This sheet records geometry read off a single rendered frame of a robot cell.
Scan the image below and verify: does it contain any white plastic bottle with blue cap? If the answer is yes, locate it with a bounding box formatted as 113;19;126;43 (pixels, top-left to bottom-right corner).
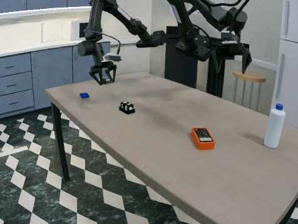
264;104;285;148

